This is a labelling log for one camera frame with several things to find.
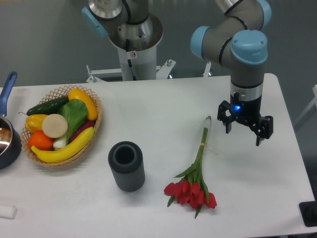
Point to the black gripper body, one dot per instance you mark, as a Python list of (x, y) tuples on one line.
[(245, 105)]

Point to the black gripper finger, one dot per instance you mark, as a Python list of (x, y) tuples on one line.
[(224, 115), (264, 131)]

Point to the red tulip bouquet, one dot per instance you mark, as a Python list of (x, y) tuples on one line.
[(192, 189)]

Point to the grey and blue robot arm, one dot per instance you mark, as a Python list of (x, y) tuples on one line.
[(237, 44)]

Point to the black device at table edge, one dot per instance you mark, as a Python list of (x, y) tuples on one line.
[(309, 213)]

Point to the dark grey ribbed vase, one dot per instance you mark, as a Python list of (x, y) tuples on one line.
[(126, 163)]

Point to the purple eggplant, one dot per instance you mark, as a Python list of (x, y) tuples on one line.
[(86, 125)]

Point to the green bok choy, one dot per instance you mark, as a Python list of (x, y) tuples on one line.
[(75, 112)]

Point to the yellow squash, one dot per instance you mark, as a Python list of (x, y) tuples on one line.
[(81, 95)]

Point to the woven wicker basket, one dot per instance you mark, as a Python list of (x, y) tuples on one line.
[(57, 93)]

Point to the beige round disc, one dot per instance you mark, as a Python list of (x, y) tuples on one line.
[(54, 126)]

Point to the green cucumber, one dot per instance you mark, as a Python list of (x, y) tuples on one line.
[(48, 107)]

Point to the yellow banana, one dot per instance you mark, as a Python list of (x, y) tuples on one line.
[(68, 151)]

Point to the orange fruit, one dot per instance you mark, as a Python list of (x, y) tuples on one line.
[(40, 141)]

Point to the yellow bell pepper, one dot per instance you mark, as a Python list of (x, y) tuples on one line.
[(34, 122)]

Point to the white cylindrical object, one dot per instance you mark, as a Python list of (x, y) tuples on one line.
[(8, 211)]

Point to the white frame at right edge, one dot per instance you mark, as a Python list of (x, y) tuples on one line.
[(308, 111)]

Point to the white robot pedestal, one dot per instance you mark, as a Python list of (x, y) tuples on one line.
[(136, 45)]

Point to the blue saucepan with handle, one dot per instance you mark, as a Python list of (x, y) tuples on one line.
[(10, 142)]

